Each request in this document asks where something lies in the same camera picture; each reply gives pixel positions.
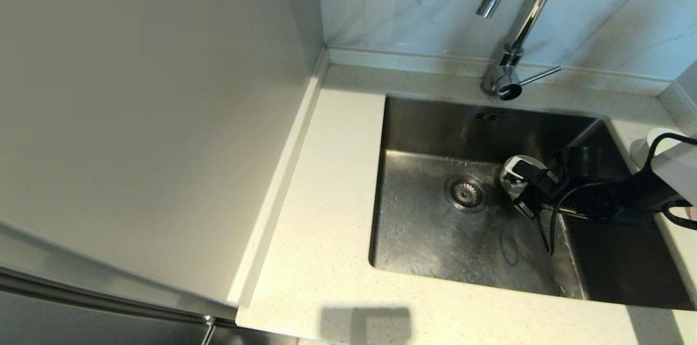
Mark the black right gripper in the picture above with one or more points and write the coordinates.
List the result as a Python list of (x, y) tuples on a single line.
[(591, 202)]

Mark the steel bowl with white inside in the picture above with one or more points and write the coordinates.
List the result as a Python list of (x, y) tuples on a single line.
[(509, 179)]

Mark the pink bowl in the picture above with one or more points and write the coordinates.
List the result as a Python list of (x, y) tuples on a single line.
[(642, 152)]

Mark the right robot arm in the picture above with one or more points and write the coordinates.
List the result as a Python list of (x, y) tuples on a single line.
[(653, 192)]

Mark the stainless steel sink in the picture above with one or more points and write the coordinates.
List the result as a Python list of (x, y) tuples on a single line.
[(425, 236)]

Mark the round metal drain strainer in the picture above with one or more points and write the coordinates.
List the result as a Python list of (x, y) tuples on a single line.
[(466, 192)]

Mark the chrome gooseneck faucet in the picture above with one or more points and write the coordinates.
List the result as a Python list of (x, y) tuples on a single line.
[(503, 75)]

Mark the tall grey cabinet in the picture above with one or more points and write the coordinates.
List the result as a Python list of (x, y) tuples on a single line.
[(136, 116)]

